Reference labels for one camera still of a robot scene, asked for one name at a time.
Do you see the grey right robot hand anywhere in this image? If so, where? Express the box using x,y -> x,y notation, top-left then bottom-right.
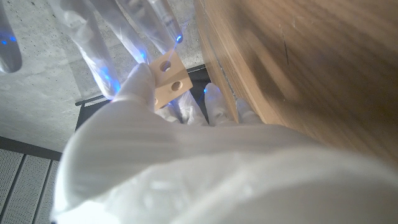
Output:
0,0 -> 184,101

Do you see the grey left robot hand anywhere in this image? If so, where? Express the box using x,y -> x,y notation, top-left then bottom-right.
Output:
51,63 -> 398,224

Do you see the small wooden block with holes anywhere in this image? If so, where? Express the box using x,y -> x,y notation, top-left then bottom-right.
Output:
148,49 -> 193,111

